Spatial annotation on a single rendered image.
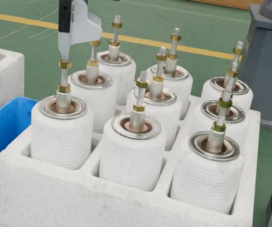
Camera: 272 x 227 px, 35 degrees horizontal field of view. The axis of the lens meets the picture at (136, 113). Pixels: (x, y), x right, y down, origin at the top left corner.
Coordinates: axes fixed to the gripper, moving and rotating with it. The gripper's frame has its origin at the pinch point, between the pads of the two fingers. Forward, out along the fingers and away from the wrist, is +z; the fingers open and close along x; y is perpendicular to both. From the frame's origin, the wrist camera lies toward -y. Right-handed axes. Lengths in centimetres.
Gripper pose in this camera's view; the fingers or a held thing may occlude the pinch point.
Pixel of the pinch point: (61, 49)
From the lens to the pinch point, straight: 64.0
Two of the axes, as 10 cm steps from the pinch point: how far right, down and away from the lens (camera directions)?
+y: 9.9, 0.7, 1.4
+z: -1.3, 8.7, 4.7
